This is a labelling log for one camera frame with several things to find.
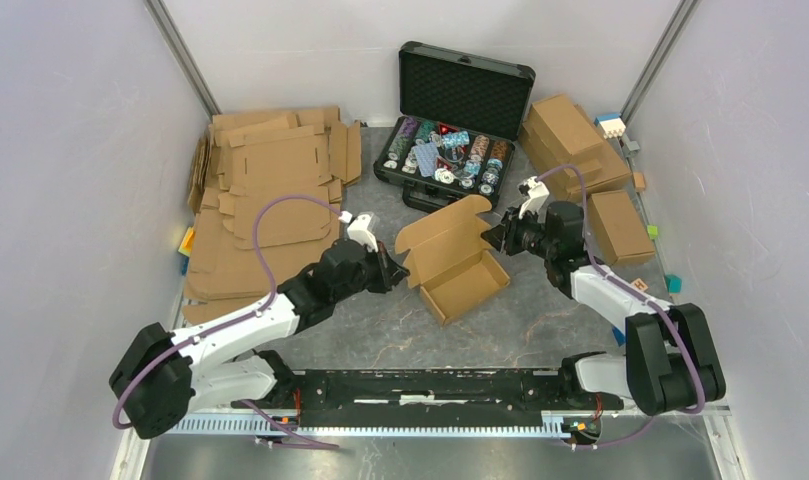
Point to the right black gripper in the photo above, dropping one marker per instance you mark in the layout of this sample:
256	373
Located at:
511	224

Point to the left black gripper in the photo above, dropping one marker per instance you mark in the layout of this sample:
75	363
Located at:
391	275

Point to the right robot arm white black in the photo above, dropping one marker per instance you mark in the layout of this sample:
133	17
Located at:
669	362

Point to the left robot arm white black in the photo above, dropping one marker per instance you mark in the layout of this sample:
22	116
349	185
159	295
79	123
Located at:
164	375

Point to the small folded cardboard box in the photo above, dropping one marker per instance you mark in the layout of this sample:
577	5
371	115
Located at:
619	231

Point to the black poker chip case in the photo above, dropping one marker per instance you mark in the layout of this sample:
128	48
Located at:
460	116

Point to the wooden letter H block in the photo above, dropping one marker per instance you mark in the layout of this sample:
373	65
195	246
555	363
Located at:
640	285

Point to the stack of flat cardboard sheets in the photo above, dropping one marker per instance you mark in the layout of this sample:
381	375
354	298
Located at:
262	188

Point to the small wooden cube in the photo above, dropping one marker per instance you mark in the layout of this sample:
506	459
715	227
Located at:
639	181

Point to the blue green white block stack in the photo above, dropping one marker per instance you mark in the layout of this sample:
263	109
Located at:
619	336

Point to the blue white toy block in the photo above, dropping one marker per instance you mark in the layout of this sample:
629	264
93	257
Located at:
610	126

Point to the teal cube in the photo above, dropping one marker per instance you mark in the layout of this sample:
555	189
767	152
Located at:
674	283

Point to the orange yellow block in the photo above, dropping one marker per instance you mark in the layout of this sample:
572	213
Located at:
186	242

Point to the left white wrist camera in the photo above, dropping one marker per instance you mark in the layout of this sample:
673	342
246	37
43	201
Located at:
360	228

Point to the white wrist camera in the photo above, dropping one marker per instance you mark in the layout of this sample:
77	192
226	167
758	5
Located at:
360	228
536	193

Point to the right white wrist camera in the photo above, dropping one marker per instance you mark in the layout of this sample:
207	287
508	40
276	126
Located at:
536	193

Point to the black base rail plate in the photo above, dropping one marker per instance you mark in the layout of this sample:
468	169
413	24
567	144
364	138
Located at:
389	398

